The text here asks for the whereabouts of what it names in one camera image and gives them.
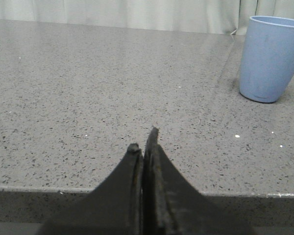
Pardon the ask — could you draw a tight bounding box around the blue plastic cup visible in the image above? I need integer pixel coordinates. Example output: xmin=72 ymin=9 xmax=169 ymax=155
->
xmin=239 ymin=16 xmax=294 ymax=103

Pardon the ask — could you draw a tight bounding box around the white pleated curtain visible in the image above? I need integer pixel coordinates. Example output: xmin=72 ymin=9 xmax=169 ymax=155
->
xmin=0 ymin=0 xmax=294 ymax=35

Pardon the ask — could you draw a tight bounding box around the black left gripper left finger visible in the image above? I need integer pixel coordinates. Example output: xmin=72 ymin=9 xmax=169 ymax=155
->
xmin=37 ymin=143 xmax=143 ymax=235

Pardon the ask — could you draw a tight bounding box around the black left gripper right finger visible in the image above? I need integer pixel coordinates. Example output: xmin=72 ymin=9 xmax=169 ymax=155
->
xmin=143 ymin=127 xmax=256 ymax=235

